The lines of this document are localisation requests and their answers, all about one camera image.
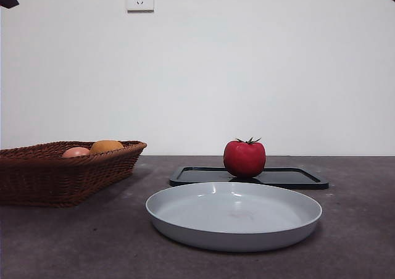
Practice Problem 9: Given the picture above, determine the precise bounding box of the brown woven wicker basket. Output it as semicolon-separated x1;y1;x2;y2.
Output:
0;139;148;208

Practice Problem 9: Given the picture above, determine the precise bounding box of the yellow-brown potato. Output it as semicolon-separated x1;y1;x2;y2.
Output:
89;139;124;156

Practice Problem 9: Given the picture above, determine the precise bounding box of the red tomato with green stem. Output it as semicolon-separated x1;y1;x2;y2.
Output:
223;136;267;178

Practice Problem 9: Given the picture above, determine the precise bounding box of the grey round plate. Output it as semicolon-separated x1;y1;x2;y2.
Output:
145;181;323;253

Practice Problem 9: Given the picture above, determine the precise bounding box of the pale brown egg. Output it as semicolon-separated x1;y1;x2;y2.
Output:
62;146;91;159

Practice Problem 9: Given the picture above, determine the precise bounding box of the black rectangular tray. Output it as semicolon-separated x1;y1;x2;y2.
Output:
168;166;330;190

